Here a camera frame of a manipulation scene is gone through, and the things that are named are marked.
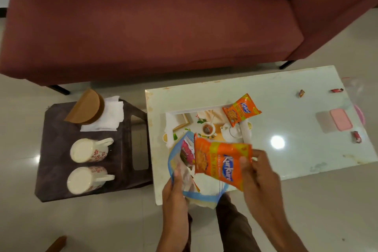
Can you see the person's right hand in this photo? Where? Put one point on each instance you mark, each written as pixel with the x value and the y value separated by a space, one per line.
pixel 260 181

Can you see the person's left hand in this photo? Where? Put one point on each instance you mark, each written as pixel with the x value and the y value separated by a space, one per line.
pixel 174 201

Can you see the clear blue-sealed zip bag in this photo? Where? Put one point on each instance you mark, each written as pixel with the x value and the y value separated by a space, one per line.
pixel 189 181

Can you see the orange snack packet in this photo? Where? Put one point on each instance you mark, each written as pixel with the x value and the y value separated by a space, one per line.
pixel 240 110
pixel 218 163

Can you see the pink snack packet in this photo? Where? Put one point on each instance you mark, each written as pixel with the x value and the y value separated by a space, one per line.
pixel 187 153

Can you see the white printed tray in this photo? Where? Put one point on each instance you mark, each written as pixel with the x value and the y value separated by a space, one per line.
pixel 189 120

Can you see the gold candy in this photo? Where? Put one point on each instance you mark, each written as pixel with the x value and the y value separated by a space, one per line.
pixel 301 93

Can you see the floral mug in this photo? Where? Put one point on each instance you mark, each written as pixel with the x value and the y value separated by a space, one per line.
pixel 82 150
pixel 79 180

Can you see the white paper napkins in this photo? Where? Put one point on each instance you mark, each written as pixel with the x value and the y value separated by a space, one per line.
pixel 112 116

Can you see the red white candy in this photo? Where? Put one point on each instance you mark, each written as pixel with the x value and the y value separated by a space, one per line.
pixel 356 137

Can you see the wooden napkin holder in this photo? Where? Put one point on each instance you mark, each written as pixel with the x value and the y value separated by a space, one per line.
pixel 85 107

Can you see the person's right forearm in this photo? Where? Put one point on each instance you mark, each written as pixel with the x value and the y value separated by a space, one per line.
pixel 280 225

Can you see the person's left forearm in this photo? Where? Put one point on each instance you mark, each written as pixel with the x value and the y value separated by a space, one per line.
pixel 174 237

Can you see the person's dark trousers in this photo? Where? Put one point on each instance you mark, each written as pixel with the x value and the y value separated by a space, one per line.
pixel 233 228

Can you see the clear container with pink lid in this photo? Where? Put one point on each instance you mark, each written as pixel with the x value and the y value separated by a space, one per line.
pixel 341 119

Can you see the pink round plate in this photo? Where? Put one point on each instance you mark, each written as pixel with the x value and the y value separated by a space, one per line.
pixel 361 114

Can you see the dark brown plastic stool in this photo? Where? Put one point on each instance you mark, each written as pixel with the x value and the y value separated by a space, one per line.
pixel 56 148

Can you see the clear pink-sealed zip bag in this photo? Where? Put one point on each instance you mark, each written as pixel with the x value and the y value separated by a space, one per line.
pixel 357 89

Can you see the red fabric sofa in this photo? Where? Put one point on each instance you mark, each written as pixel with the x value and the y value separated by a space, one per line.
pixel 147 39

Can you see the brown wooden chair frame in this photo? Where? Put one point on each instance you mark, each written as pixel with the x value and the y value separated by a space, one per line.
pixel 56 245

